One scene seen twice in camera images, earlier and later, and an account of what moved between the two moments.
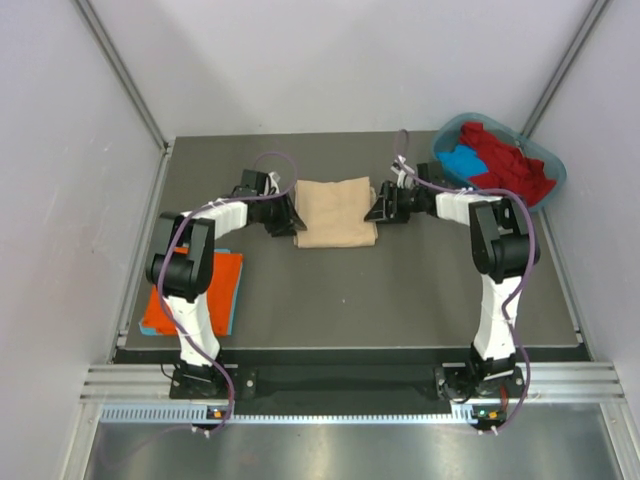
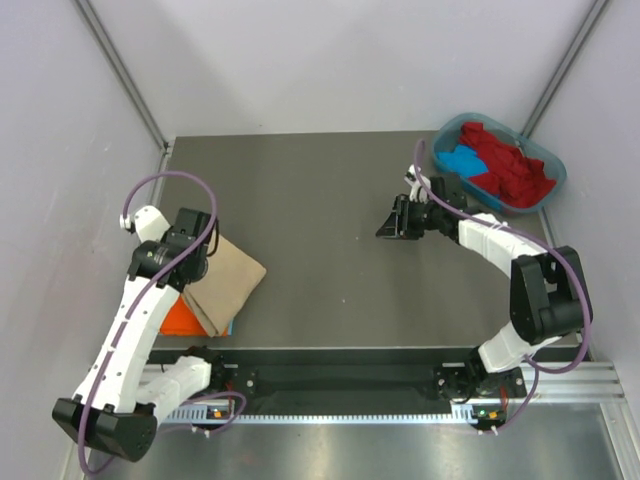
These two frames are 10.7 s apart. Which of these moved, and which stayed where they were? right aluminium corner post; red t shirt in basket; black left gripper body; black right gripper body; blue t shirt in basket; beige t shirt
Moved: black right gripper body; beige t shirt; black left gripper body
Stayed: red t shirt in basket; right aluminium corner post; blue t shirt in basket
